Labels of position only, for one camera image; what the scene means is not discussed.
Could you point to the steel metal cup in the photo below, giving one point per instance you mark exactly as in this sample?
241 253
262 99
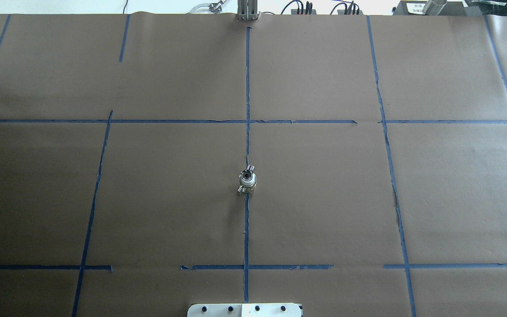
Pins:
433 7

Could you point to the white brass PPR valve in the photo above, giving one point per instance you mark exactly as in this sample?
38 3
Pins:
247 185

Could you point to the brown paper table mat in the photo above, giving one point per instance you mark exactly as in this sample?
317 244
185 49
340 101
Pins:
356 165

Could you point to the black power strip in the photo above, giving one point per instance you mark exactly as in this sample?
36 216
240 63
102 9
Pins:
303 8

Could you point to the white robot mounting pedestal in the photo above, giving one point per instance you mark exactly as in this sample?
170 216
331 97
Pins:
279 309

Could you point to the aluminium profile camera post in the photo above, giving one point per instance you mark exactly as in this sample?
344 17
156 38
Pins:
247 10

